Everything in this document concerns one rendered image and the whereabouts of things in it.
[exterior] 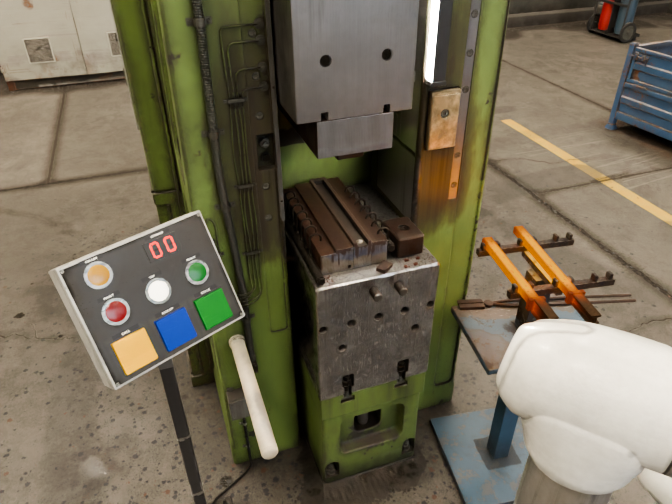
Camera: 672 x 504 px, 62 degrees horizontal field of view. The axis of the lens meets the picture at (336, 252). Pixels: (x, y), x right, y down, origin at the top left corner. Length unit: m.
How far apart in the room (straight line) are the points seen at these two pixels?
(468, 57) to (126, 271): 1.05
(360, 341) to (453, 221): 0.50
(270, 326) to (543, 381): 1.27
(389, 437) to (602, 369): 1.54
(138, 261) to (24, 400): 1.60
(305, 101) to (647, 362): 0.93
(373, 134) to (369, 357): 0.71
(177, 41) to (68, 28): 5.32
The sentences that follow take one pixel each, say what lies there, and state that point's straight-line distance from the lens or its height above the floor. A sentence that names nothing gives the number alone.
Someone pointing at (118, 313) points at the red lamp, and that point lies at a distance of 1.27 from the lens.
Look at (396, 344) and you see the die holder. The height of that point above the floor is 0.63.
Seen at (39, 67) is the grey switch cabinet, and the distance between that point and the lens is 6.82.
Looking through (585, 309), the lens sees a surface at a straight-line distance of 1.57.
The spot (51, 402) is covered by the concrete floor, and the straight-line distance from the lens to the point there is 2.74.
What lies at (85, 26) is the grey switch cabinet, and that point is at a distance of 6.67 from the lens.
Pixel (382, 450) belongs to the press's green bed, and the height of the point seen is 0.11.
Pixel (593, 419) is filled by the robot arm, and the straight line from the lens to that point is 0.67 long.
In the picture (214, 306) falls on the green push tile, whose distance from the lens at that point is 1.35.
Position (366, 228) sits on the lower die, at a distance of 1.64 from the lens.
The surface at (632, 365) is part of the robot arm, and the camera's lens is 0.67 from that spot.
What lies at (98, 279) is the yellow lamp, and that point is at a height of 1.16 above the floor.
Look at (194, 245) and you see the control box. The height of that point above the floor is 1.14.
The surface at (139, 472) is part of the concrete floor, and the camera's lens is 2.37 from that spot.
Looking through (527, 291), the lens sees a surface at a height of 0.92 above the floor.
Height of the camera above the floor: 1.85
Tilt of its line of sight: 34 degrees down
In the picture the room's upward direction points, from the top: 1 degrees counter-clockwise
